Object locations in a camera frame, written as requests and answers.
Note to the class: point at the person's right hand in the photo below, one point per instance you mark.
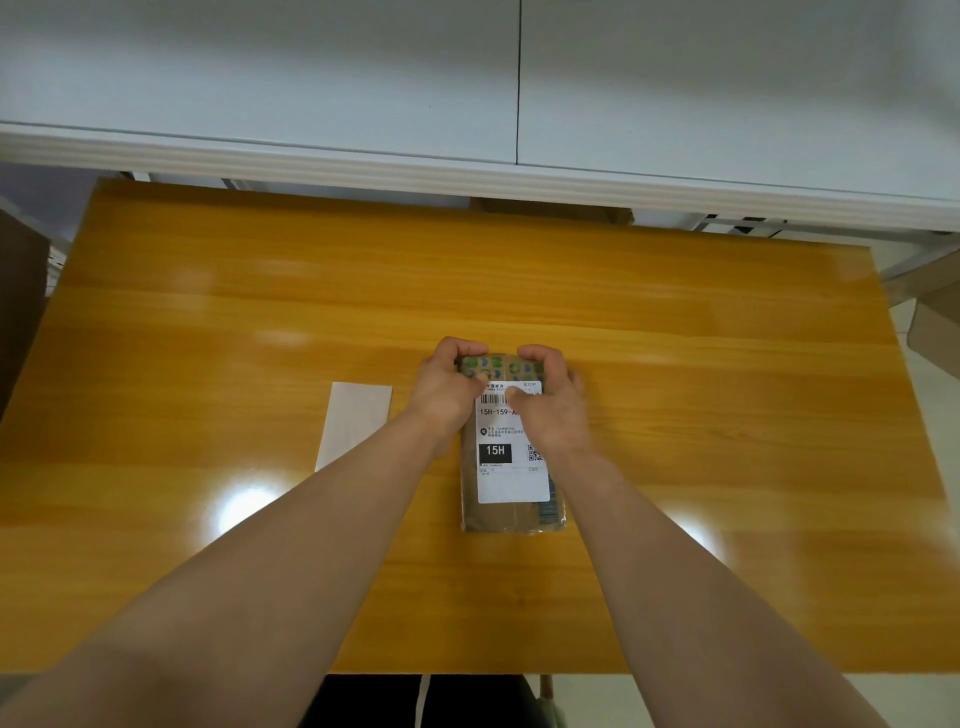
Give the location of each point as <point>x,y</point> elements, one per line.
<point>551,412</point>

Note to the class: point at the person's black trousers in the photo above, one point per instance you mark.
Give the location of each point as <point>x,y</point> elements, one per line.
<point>465,705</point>

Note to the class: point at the white shipping label sticker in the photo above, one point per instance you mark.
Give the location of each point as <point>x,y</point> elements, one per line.
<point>510,480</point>

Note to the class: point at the open brown cardboard carton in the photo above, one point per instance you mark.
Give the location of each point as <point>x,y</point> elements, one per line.
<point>930,322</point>

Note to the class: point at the white glossy backing paper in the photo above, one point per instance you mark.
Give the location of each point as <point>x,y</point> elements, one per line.
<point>352,420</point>

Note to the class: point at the flattened brown cardboard box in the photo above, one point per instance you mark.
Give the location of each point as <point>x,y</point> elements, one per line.
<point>22,315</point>

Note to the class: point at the brown cardboard packet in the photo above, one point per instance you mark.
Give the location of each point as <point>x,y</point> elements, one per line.
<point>502,519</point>

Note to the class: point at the black white power strip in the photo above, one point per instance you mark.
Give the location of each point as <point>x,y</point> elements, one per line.
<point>742,225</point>

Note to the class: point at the person's left hand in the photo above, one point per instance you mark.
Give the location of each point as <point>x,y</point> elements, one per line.
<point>442,397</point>

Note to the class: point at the person's left forearm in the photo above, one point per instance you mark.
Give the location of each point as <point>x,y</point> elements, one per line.
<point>247,585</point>

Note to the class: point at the person's right forearm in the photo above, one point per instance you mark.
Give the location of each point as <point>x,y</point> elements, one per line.
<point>705,600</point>

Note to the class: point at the white metal shelf rack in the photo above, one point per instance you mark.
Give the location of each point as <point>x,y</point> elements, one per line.
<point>300,75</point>

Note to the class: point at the wooden chair leg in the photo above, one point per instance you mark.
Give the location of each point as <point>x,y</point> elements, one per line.
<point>547,686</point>

